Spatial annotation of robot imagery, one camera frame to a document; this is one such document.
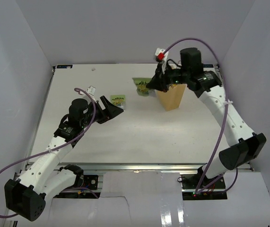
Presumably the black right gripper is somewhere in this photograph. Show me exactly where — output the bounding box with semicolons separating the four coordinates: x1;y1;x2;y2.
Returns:
146;62;190;93

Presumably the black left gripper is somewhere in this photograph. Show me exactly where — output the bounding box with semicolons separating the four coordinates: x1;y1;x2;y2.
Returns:
81;96;124;128

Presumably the yellow m&m's candy bag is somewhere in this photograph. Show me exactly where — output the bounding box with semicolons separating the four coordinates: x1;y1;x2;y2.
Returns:
169;67;177;89

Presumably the brown paper bag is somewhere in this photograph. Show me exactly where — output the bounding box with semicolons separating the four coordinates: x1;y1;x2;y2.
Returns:
157;84;186;111

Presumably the green snack packet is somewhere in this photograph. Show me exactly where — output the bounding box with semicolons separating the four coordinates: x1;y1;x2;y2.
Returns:
110;95;126;110
132;78;156;97

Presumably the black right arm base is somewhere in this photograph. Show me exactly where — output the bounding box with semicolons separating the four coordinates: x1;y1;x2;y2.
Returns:
177;174;228;201

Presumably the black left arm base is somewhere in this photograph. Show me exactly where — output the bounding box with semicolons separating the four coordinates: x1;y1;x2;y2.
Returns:
56;165;98;191

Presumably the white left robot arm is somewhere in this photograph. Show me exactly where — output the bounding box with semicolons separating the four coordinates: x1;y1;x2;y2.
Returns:
4;96;123;221

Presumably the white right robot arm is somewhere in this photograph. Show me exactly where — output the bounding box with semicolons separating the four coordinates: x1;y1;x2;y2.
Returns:
146;47;266;189

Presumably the right blue table label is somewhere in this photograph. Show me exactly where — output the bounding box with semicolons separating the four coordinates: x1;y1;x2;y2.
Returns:
203;64;214;68

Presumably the blue table label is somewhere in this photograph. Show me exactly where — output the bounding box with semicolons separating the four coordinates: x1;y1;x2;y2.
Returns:
56;64;73;69
203;64;214;68

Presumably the left blue table label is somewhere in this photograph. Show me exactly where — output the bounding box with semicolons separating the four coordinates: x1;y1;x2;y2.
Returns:
56;64;73;69

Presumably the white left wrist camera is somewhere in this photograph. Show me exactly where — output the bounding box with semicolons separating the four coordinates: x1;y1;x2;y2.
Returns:
86;86;96;100

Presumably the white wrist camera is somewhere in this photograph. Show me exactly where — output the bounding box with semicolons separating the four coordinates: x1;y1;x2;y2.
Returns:
86;86;96;100
154;48;169;73

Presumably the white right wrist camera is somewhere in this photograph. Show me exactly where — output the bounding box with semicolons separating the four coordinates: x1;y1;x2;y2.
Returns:
154;48;169;73

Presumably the aluminium front rail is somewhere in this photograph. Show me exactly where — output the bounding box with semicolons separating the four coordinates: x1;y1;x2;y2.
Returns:
25;163;252;172

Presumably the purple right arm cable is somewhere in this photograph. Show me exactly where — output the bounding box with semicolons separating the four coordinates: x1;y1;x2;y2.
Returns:
163;37;239;195

